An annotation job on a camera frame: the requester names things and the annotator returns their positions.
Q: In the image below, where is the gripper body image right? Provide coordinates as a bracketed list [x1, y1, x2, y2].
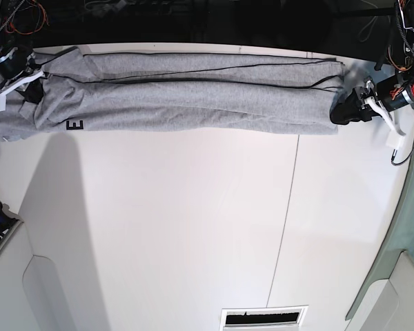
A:
[375, 72, 414, 112]

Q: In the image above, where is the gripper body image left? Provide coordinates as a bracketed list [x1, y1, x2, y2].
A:
[0, 43, 37, 81]

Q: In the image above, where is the grey t-shirt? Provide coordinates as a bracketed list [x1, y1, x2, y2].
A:
[0, 48, 345, 141]

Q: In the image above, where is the white floor vent grille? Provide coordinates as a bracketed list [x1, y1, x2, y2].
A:
[219, 305, 308, 331]

